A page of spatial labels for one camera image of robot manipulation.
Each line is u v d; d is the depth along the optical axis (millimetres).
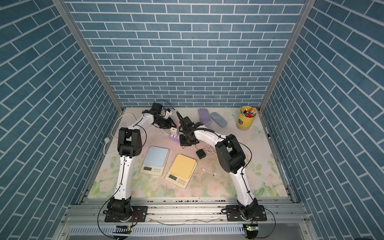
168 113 1040
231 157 552
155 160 889
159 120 906
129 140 692
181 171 875
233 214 736
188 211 757
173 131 989
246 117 990
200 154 937
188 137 734
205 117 1165
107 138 1056
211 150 956
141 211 750
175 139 997
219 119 1118
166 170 889
